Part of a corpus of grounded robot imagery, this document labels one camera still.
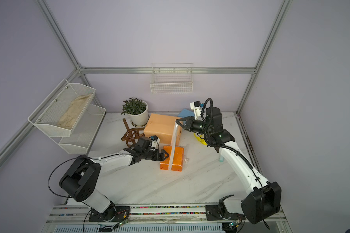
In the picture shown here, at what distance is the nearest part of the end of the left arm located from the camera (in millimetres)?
683

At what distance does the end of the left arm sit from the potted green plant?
29 cm

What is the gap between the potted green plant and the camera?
1005 millimetres

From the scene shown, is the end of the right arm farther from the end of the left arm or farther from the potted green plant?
the potted green plant
